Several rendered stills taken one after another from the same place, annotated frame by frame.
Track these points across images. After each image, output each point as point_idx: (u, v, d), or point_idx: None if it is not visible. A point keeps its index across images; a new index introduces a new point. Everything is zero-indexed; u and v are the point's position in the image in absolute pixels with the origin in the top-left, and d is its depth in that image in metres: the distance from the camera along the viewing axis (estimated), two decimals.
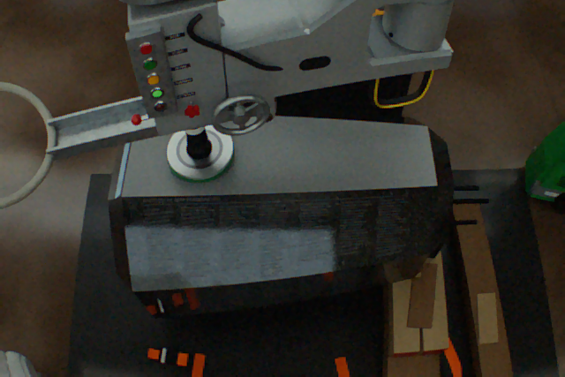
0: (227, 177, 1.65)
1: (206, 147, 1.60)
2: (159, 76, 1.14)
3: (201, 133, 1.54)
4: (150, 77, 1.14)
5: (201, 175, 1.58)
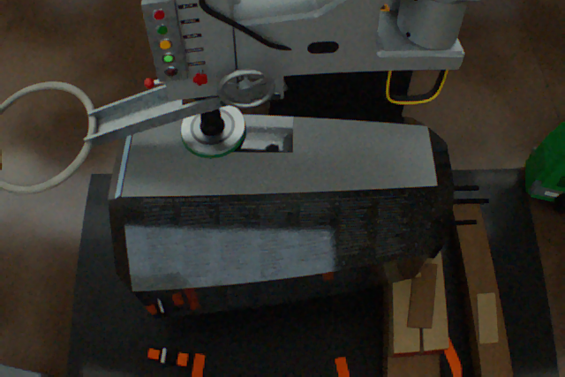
0: (227, 177, 1.65)
1: (218, 124, 1.68)
2: (170, 41, 1.20)
3: (214, 111, 1.62)
4: (162, 41, 1.20)
5: (201, 150, 1.67)
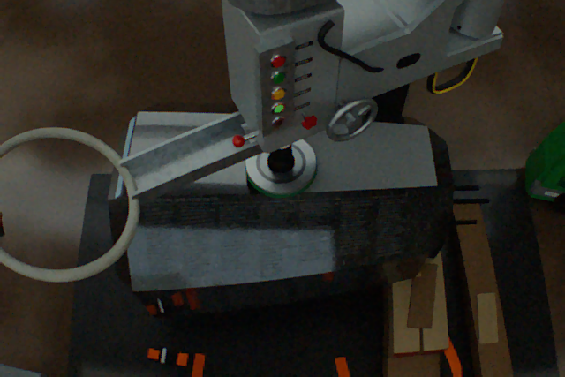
0: (227, 177, 1.65)
1: (291, 158, 1.57)
2: (284, 89, 1.12)
3: (290, 146, 1.51)
4: (276, 91, 1.11)
5: (310, 176, 1.58)
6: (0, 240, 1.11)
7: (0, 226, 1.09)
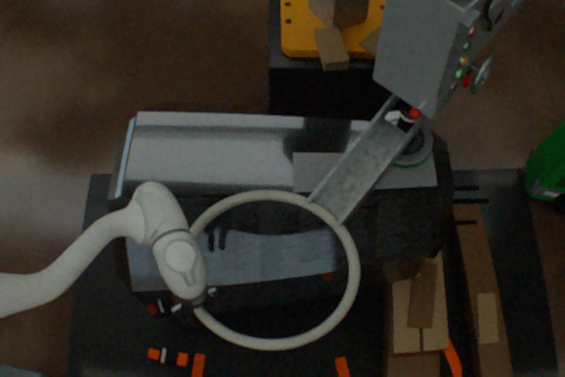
0: (227, 177, 1.65)
1: None
2: (466, 56, 1.19)
3: None
4: (463, 58, 1.18)
5: None
6: (213, 311, 1.35)
7: (214, 300, 1.32)
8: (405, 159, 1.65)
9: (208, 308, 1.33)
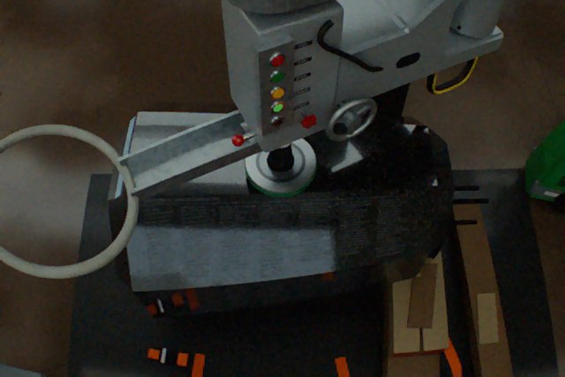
0: (227, 177, 1.65)
1: (291, 157, 1.57)
2: (284, 88, 1.12)
3: (290, 145, 1.51)
4: (275, 90, 1.11)
5: None
6: None
7: None
8: (311, 160, 1.61)
9: None
